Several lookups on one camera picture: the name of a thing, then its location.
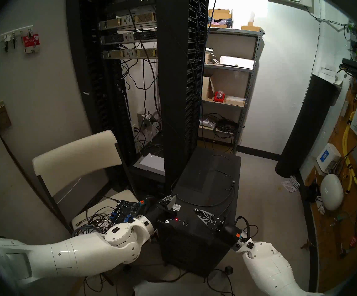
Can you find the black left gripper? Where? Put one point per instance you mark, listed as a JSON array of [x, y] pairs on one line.
[[155, 209]]

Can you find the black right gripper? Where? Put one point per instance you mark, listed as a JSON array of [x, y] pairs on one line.
[[231, 233]]

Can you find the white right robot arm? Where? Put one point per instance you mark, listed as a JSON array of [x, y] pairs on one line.
[[268, 267]]

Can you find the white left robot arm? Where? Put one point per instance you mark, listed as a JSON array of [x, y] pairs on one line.
[[73, 255]]

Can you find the black workstation tower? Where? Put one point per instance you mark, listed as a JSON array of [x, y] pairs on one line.
[[193, 252]]

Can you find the white flat device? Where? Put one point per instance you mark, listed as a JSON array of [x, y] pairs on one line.
[[152, 162]]

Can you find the black blue audio mixer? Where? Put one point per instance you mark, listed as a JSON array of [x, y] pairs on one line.
[[124, 209]]

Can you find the black floor plug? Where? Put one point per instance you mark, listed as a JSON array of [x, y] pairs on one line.
[[228, 269]]

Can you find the grey outlet box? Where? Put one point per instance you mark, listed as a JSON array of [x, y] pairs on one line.
[[144, 119]]

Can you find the cream folding chair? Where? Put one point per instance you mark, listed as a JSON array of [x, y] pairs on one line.
[[73, 159]]

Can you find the red parts bin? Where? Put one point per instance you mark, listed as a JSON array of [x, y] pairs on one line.
[[219, 97]]

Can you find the black server rack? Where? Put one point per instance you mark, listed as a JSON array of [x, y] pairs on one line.
[[175, 82]]

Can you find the flat tan box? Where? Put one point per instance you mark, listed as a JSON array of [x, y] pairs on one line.
[[235, 101]]

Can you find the open cardboard box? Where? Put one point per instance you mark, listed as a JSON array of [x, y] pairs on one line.
[[207, 87]]

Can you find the white oval router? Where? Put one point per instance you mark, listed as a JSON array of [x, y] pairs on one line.
[[332, 192]]

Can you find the white modem blue label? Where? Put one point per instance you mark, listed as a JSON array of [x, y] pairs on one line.
[[328, 158]]

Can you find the grey metal shelf unit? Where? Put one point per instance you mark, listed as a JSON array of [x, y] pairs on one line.
[[224, 67]]

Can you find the flat white box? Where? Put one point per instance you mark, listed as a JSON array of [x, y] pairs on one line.
[[237, 61]]

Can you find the gold faced rack server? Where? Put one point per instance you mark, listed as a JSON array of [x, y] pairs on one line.
[[119, 54], [113, 22]]

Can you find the black Dell rack server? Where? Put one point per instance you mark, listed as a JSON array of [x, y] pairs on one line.
[[116, 39]]

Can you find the small white box stack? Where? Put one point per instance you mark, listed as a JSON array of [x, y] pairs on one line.
[[329, 75]]

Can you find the small cardboard box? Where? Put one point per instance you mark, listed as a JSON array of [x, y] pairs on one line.
[[251, 28]]

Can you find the large cardboard box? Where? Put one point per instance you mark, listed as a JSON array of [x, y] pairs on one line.
[[220, 13]]

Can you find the red key tag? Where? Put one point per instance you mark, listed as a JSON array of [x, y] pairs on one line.
[[31, 42]]

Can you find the dark hanging key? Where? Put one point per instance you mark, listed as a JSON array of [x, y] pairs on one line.
[[14, 43], [6, 45]]

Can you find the white key hook rack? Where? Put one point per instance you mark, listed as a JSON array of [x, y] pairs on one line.
[[16, 34]]

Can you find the white folded bracket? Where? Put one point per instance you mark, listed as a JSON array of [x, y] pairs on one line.
[[290, 184]]

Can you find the beige wall plate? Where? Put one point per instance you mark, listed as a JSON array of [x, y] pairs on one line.
[[1, 118]]

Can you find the black network switch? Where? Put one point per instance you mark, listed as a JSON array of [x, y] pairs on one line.
[[354, 65]]

